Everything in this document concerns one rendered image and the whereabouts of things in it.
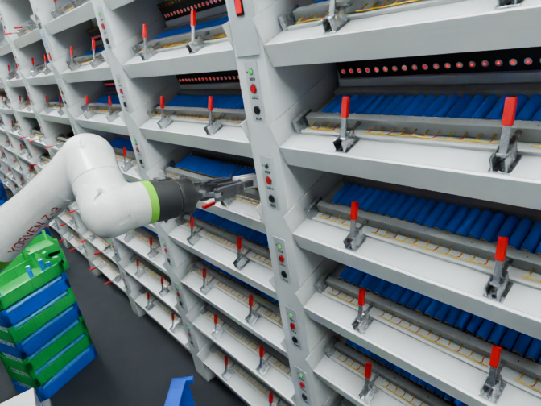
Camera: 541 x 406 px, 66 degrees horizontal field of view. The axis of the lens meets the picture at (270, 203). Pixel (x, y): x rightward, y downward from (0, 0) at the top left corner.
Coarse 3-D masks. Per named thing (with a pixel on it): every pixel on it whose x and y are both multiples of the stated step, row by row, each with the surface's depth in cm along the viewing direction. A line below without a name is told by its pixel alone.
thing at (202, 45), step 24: (168, 0) 125; (192, 0) 117; (216, 0) 110; (144, 24) 116; (168, 24) 133; (192, 24) 97; (216, 24) 104; (120, 48) 129; (144, 48) 118; (168, 48) 114; (192, 48) 98; (216, 48) 92; (144, 72) 122; (168, 72) 112; (192, 72) 103
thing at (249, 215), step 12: (168, 156) 146; (180, 156) 149; (156, 168) 144; (204, 204) 121; (216, 204) 116; (240, 204) 111; (252, 204) 108; (228, 216) 114; (240, 216) 108; (252, 216) 104; (252, 228) 108; (264, 228) 102
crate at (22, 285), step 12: (24, 264) 191; (36, 264) 194; (60, 264) 185; (0, 276) 182; (12, 276) 186; (24, 276) 188; (36, 276) 176; (48, 276) 181; (0, 288) 181; (12, 288) 179; (24, 288) 171; (36, 288) 176; (0, 300) 163; (12, 300) 167
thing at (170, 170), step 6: (168, 168) 143; (174, 168) 141; (168, 174) 142; (174, 174) 141; (180, 174) 136; (186, 174) 133; (192, 174) 131; (198, 174) 130; (246, 192) 110; (252, 192) 108; (258, 192) 107; (252, 198) 109; (258, 198) 107
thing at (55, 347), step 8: (80, 320) 195; (72, 328) 192; (80, 328) 196; (64, 336) 189; (72, 336) 192; (56, 344) 185; (64, 344) 189; (0, 352) 182; (48, 352) 182; (56, 352) 185; (8, 360) 180; (24, 360) 173; (32, 360) 176; (40, 360) 179; (16, 368) 179; (24, 368) 175; (32, 368) 176
